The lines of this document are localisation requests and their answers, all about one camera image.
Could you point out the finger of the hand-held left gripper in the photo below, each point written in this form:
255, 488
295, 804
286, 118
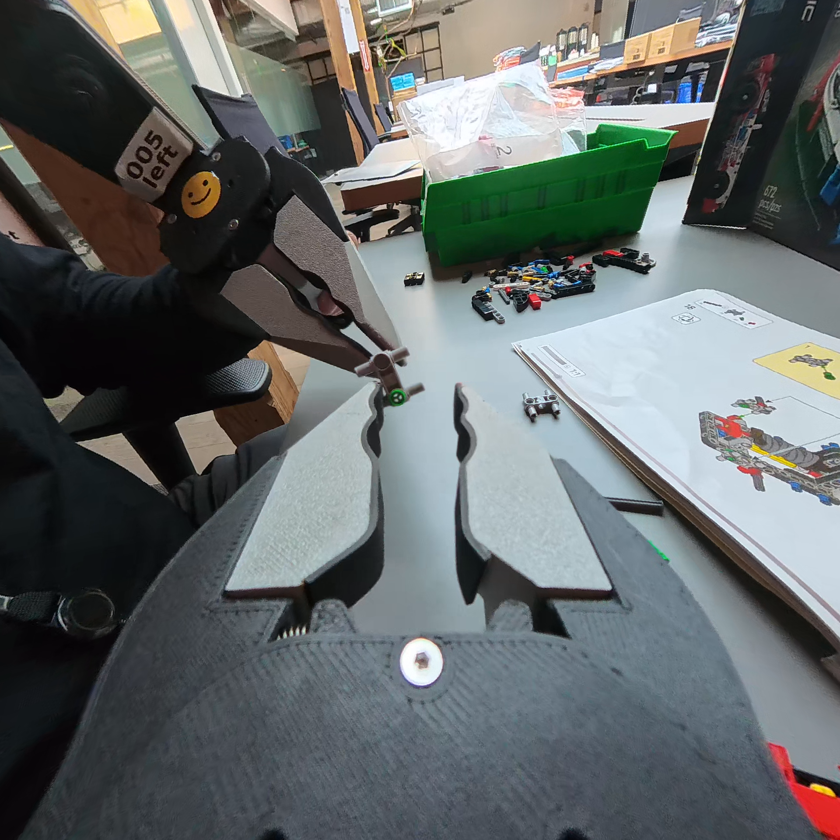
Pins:
321, 249
275, 308

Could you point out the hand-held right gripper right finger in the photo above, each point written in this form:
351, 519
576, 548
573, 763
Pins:
531, 525

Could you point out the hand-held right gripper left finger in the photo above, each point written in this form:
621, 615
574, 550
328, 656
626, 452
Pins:
308, 518

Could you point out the grey lego axle connector assembly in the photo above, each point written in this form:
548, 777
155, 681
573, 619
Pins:
387, 367

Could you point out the green lego pin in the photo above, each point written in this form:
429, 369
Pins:
656, 548

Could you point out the person's left forearm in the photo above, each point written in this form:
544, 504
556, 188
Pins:
98, 315

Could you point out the small black tan lego piece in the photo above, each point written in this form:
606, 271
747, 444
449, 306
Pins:
413, 280

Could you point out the dark grey lego axle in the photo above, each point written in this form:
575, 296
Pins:
636, 505

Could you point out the pile of small lego pieces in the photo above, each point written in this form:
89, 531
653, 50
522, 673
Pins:
577, 283

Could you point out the black red lego subassembly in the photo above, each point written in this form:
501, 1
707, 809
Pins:
623, 261

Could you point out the red lego model part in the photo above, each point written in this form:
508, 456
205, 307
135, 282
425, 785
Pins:
807, 787

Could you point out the lego set box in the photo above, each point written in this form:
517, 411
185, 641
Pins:
774, 131

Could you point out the person's left hand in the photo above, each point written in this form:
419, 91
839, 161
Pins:
333, 307

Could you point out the white top side table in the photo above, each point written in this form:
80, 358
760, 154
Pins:
380, 187

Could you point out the black office chair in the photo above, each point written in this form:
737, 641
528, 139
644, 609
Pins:
223, 384

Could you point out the dark grey double pin connector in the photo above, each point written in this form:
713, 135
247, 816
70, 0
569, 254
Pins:
541, 401

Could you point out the open instruction booklet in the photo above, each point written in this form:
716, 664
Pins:
623, 394

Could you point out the wooden pillar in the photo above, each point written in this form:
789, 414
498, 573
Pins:
341, 65

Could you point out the computer monitor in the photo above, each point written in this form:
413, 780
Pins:
401, 82

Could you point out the clear plastic parts bag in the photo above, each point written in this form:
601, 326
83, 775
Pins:
485, 124

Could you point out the green storage bin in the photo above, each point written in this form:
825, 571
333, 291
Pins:
525, 210

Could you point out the person's black clothing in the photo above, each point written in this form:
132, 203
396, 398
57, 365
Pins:
65, 525

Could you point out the wooden edged long table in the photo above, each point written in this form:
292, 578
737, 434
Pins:
689, 141

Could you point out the wooden shelf with boxes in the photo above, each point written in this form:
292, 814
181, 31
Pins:
656, 39

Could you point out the wooden post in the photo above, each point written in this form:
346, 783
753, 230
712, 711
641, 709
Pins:
98, 229

